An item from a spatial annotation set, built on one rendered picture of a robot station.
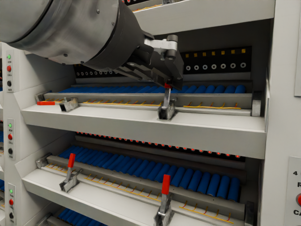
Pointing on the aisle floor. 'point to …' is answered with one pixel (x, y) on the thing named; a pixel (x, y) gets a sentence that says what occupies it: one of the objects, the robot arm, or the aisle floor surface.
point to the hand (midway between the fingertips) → (169, 78)
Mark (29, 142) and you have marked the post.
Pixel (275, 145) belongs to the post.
